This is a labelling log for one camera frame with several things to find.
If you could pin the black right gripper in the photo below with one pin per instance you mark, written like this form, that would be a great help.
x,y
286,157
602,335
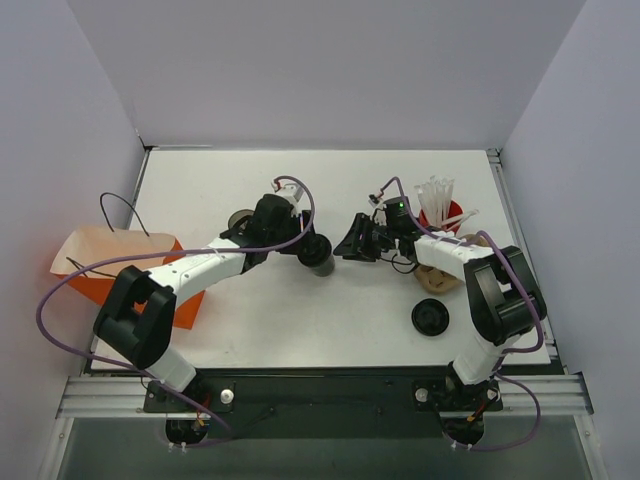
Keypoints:
x,y
370,239

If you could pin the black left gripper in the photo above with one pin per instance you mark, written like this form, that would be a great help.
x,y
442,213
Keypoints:
x,y
298,236

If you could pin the black cup lid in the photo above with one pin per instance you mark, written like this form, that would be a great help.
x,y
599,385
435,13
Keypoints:
x,y
430,317
320,245

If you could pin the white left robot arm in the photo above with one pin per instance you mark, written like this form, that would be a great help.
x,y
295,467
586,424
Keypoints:
x,y
136,319

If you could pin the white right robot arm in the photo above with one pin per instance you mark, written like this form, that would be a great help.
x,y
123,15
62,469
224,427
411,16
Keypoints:
x,y
504,299

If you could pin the brown cardboard cup carrier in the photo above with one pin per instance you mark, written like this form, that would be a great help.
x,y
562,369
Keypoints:
x,y
437,280

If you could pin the black cup lid on table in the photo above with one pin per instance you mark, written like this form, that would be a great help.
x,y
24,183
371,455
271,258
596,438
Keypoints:
x,y
430,317

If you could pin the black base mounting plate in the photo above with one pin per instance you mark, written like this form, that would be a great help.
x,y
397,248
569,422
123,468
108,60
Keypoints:
x,y
457,409

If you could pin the orange paper bag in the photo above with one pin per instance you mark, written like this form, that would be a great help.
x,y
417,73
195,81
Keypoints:
x,y
90,244

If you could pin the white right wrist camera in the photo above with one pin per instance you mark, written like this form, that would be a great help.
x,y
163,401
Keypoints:
x,y
377,205

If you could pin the aluminium frame rail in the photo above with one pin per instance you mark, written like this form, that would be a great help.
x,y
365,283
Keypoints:
x,y
125,397

